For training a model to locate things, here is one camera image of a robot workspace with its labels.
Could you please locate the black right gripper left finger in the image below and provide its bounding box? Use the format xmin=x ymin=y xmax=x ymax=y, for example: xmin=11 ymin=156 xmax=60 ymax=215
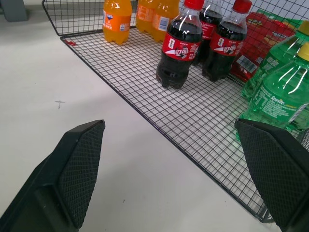
xmin=0 ymin=119 xmax=106 ymax=232

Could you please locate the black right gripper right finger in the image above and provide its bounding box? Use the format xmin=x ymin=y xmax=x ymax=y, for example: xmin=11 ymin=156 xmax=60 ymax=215
xmin=234 ymin=118 xmax=309 ymax=232

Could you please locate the green Sprite bottle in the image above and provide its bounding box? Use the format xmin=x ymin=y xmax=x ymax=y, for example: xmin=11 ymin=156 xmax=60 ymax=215
xmin=242 ymin=20 xmax=309 ymax=100
xmin=235 ymin=42 xmax=309 ymax=142

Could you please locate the red snack bag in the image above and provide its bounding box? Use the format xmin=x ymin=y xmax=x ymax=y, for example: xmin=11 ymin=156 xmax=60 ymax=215
xmin=229 ymin=11 xmax=297 ymax=84

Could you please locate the cola bottle red label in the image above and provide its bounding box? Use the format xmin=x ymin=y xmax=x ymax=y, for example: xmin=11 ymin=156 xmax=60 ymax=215
xmin=201 ymin=0 xmax=253 ymax=82
xmin=155 ymin=0 xmax=205 ymax=90
xmin=192 ymin=0 xmax=224 ymax=66

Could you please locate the green snack bag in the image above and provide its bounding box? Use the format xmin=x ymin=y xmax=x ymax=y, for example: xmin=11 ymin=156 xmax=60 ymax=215
xmin=255 ymin=6 xmax=304 ymax=31

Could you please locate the orange soda bottle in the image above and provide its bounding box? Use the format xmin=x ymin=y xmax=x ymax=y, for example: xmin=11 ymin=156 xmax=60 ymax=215
xmin=152 ymin=0 xmax=181 ymax=43
xmin=135 ymin=0 xmax=158 ymax=34
xmin=102 ymin=0 xmax=133 ymax=46

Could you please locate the grey box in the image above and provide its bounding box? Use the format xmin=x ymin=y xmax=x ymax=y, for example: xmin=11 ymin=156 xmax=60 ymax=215
xmin=0 ymin=0 xmax=28 ymax=23

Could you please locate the black wire mesh basket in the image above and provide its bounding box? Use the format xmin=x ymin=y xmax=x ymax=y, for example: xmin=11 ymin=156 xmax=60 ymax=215
xmin=41 ymin=0 xmax=309 ymax=223

